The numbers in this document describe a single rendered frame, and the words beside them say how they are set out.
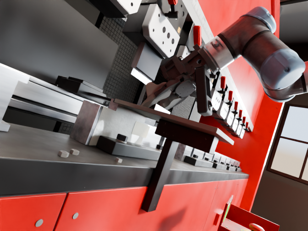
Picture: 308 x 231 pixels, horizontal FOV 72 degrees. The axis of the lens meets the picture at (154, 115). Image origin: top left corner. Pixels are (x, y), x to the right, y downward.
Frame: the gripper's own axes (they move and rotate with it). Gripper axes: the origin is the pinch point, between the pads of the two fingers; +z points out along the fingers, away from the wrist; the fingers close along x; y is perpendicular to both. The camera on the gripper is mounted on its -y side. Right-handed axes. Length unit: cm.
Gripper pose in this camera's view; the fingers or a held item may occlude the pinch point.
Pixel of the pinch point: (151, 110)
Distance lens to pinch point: 58.3
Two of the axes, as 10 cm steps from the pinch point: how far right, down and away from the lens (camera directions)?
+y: -3.9, -8.0, 4.5
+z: -7.8, 5.5, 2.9
